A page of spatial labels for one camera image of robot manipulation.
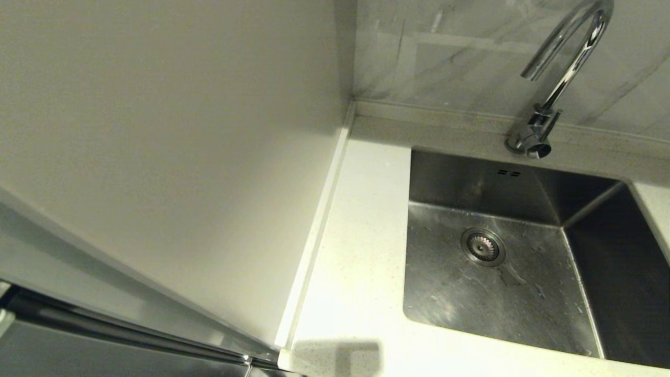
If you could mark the metal sink drain strainer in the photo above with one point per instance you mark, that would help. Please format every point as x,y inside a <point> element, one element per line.
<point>482,246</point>

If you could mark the grey glossy appliance door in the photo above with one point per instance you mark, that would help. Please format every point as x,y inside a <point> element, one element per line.
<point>78,358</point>

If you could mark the tall white cabinet panel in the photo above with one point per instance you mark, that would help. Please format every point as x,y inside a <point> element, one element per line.
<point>157,131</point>

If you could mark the chrome gooseneck faucet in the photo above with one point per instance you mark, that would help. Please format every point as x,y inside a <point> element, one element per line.
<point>568,73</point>

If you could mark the stainless steel sink basin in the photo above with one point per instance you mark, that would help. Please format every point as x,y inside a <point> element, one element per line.
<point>523,293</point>

